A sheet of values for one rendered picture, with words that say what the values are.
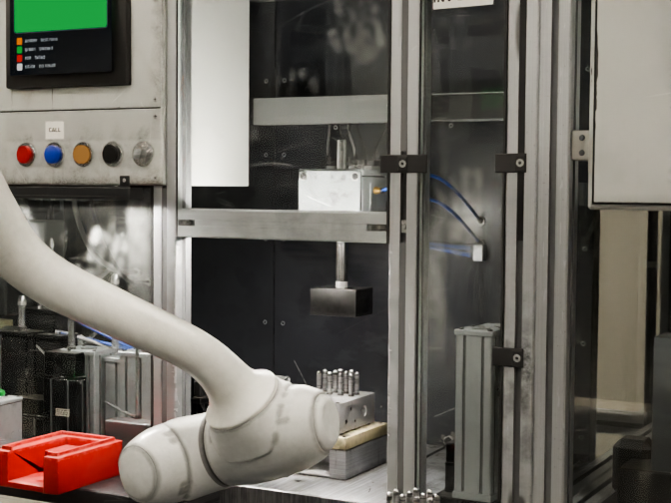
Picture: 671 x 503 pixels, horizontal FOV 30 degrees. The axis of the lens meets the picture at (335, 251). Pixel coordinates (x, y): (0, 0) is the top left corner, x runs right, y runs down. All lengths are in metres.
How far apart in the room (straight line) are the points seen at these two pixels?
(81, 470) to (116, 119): 0.55
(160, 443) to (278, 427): 0.16
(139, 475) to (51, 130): 0.72
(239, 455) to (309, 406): 0.11
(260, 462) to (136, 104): 0.70
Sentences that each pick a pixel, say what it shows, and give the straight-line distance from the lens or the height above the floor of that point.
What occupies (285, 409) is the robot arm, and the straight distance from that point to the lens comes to 1.54.
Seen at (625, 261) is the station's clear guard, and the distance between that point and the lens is 1.70.
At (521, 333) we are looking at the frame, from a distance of 1.74.
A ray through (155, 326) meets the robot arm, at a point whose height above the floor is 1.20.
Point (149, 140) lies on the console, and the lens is 2.00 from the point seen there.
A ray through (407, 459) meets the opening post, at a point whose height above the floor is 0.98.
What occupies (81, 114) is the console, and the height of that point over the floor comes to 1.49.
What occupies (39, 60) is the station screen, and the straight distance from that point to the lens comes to 2.12.
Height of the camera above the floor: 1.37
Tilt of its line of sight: 3 degrees down
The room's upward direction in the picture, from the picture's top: straight up
